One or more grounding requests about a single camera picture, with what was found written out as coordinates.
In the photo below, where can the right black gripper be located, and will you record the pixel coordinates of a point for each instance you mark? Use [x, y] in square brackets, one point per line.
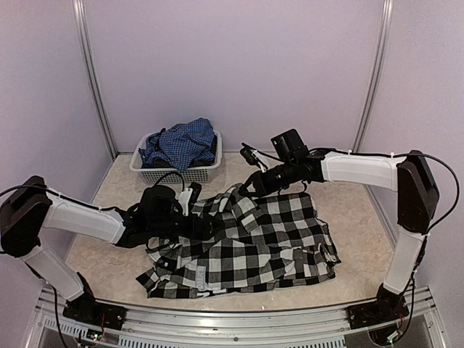
[261, 185]

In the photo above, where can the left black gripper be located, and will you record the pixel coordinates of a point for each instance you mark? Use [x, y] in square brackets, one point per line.
[204, 233]

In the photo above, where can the black white plaid shirt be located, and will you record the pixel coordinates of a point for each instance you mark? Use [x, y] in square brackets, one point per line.
[266, 243]

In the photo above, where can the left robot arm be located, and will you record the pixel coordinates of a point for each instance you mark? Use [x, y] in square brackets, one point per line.
[33, 206]

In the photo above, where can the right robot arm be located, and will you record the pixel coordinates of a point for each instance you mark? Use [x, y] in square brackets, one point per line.
[407, 175]

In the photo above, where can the blue checkered shirt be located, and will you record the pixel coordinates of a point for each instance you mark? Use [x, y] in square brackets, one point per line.
[181, 146]

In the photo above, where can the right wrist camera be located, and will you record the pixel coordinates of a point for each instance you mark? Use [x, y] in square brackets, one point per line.
[254, 157]

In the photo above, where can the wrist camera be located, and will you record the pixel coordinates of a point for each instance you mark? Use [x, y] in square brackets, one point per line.
[254, 157]
[188, 197]

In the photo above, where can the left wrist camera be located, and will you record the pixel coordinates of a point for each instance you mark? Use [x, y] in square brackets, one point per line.
[188, 197]

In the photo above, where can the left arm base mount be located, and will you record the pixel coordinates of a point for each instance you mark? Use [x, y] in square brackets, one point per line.
[86, 309]

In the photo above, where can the front aluminium rail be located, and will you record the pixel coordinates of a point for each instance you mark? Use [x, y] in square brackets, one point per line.
[328, 326]

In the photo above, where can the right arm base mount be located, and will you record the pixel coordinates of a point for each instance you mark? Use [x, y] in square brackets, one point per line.
[385, 307]

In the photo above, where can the right aluminium frame post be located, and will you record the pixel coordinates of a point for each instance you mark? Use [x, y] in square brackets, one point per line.
[375, 75]

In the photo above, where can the aluminium frame post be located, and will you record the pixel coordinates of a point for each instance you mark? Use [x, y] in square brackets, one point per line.
[375, 75]
[90, 68]

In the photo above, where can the left aluminium frame post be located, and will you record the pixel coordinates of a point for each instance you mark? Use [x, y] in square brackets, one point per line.
[90, 68]

